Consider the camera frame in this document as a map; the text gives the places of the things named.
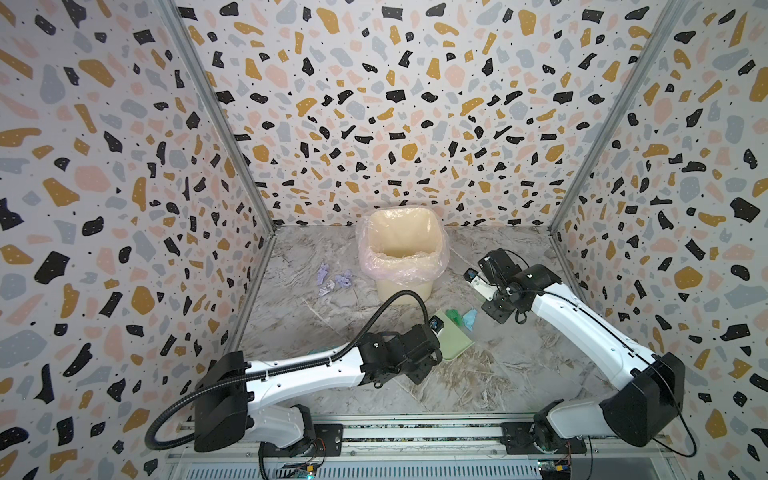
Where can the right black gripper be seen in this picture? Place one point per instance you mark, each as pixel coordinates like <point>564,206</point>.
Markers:
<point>496,306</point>

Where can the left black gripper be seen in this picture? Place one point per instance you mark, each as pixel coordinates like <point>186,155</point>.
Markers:
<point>428,362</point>

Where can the green plastic dustpan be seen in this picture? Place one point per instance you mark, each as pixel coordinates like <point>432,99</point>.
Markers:
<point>453,341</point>

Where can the cream trash bin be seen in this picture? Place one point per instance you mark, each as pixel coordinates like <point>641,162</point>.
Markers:
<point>403,258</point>

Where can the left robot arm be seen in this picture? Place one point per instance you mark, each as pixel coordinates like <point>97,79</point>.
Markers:
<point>255,409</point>

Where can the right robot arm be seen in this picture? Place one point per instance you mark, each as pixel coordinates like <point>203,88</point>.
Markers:
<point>649,388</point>

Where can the purple white paper scrap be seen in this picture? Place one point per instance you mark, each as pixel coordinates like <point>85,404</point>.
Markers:
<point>325,285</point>

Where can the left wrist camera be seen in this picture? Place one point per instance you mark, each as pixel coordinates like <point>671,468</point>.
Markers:
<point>436,324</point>

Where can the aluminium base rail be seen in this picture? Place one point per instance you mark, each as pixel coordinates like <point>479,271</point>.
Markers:
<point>430,446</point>

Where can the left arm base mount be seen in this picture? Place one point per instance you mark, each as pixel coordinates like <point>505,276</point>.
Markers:
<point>324,441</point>

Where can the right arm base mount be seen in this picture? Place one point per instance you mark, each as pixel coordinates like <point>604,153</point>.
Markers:
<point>528,438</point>

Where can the right aluminium corner post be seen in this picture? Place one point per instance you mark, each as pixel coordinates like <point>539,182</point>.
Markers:
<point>669,16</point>

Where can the aluminium corner post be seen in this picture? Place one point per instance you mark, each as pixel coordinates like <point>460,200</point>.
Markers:
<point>669,16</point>
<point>188,54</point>

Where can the left aluminium corner post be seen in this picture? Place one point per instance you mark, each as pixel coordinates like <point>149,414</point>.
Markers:
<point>188,54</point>

